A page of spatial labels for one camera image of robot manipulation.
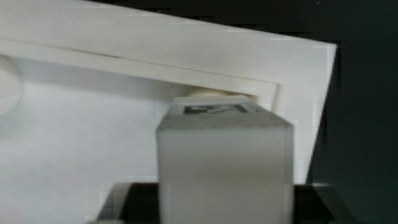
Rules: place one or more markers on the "white leg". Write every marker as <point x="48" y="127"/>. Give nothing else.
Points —
<point x="224" y="163"/>

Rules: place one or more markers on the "white square table top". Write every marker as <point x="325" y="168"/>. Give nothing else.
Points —
<point x="97" y="63"/>

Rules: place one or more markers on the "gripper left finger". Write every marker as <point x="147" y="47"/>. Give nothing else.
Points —
<point x="129" y="206"/>

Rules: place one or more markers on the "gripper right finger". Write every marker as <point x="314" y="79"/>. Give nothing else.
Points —
<point x="319" y="208"/>

